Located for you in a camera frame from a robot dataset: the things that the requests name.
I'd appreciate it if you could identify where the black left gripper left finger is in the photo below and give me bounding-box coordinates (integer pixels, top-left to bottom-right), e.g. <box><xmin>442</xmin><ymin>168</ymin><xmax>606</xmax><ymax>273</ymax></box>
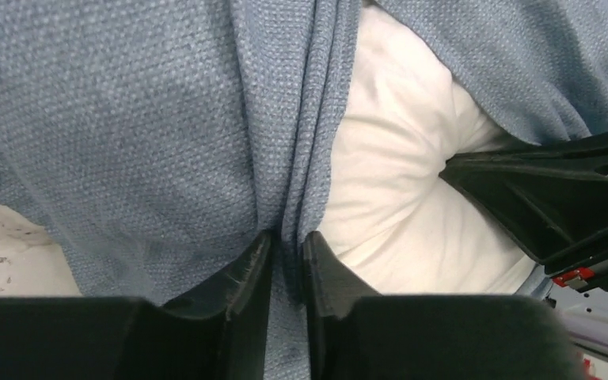
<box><xmin>0</xmin><ymin>231</ymin><xmax>274</xmax><ymax>379</ymax></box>

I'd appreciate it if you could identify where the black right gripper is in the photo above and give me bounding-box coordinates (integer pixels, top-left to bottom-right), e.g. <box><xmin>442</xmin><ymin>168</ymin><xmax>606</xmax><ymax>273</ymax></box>
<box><xmin>440</xmin><ymin>132</ymin><xmax>608</xmax><ymax>305</ymax></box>

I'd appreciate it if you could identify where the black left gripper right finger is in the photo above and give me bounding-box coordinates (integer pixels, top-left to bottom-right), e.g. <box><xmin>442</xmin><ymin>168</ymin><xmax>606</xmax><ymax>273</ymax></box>
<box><xmin>302</xmin><ymin>232</ymin><xmax>580</xmax><ymax>380</ymax></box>

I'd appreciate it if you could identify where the white pillow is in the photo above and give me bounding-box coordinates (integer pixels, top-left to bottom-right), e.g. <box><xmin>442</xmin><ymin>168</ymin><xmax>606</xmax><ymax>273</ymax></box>
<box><xmin>319</xmin><ymin>2</ymin><xmax>548</xmax><ymax>297</ymax></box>

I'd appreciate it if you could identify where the blue pillowcase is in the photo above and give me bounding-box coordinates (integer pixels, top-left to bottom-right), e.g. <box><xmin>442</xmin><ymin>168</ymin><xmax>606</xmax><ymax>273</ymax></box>
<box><xmin>0</xmin><ymin>1</ymin><xmax>608</xmax><ymax>379</ymax></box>

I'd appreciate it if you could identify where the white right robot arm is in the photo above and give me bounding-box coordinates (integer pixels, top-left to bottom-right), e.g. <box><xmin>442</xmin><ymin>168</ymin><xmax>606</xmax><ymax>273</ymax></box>
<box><xmin>441</xmin><ymin>132</ymin><xmax>608</xmax><ymax>362</ymax></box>

